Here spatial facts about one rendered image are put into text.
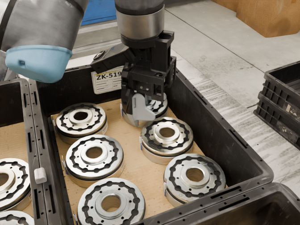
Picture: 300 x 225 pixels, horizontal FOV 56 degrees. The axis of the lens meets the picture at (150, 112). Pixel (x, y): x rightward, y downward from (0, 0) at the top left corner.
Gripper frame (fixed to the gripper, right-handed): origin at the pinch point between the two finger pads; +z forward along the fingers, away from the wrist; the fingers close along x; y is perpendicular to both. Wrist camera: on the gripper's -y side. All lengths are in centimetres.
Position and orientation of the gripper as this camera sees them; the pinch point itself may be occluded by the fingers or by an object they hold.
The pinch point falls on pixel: (137, 113)
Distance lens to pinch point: 60.9
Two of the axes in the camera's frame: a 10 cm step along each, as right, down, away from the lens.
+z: 0.3, 7.1, 7.1
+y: 9.2, 2.5, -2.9
